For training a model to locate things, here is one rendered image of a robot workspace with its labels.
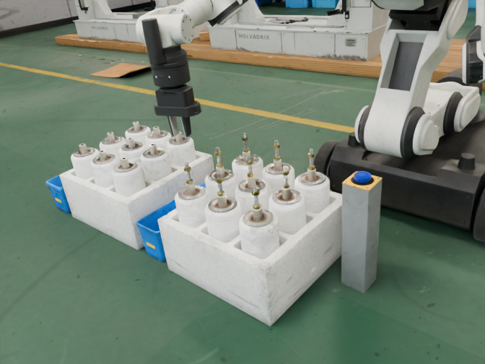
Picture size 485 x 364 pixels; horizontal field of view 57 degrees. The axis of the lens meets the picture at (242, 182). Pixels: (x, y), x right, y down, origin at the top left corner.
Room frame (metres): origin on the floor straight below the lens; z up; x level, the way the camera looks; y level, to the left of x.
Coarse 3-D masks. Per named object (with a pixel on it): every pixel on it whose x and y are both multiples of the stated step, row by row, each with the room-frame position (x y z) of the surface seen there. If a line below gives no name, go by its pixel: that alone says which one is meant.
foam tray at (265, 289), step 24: (168, 216) 1.08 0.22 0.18; (312, 216) 1.00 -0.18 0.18; (336, 216) 1.02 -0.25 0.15; (168, 240) 1.04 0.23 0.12; (192, 240) 0.97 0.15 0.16; (216, 240) 0.93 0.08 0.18; (240, 240) 0.93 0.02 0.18; (288, 240) 0.90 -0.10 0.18; (312, 240) 0.94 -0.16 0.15; (336, 240) 1.03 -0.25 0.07; (168, 264) 1.06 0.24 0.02; (192, 264) 0.98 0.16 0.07; (216, 264) 0.91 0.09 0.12; (240, 264) 0.85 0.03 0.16; (264, 264) 0.82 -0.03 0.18; (288, 264) 0.86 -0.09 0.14; (312, 264) 0.93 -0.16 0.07; (216, 288) 0.92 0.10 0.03; (240, 288) 0.86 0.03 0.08; (264, 288) 0.80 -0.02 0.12; (288, 288) 0.86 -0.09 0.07; (264, 312) 0.81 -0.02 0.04
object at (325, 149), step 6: (324, 144) 1.41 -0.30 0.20; (330, 144) 1.40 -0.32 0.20; (318, 150) 1.40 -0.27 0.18; (324, 150) 1.39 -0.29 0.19; (330, 150) 1.38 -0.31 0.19; (318, 156) 1.38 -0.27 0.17; (324, 156) 1.37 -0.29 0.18; (330, 156) 1.37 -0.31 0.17; (318, 162) 1.36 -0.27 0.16; (324, 162) 1.35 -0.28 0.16; (318, 168) 1.35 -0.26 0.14; (324, 168) 1.34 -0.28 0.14; (324, 174) 1.34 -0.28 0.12
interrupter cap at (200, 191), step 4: (184, 188) 1.09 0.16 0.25; (196, 188) 1.09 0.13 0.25; (200, 188) 1.08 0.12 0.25; (204, 188) 1.08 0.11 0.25; (180, 192) 1.07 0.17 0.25; (184, 192) 1.07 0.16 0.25; (196, 192) 1.07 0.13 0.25; (200, 192) 1.06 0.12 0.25; (204, 192) 1.06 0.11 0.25; (180, 196) 1.05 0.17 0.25; (184, 196) 1.05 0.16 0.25; (188, 196) 1.04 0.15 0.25; (192, 196) 1.04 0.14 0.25; (196, 196) 1.04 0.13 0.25; (200, 196) 1.04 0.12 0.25
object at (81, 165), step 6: (96, 150) 1.45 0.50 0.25; (72, 156) 1.43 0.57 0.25; (90, 156) 1.41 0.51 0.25; (96, 156) 1.43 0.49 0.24; (72, 162) 1.42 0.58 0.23; (78, 162) 1.40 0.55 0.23; (84, 162) 1.40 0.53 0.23; (90, 162) 1.41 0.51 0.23; (78, 168) 1.40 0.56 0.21; (84, 168) 1.40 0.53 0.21; (90, 168) 1.40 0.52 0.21; (78, 174) 1.41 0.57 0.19; (84, 174) 1.40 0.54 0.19; (90, 174) 1.40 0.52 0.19
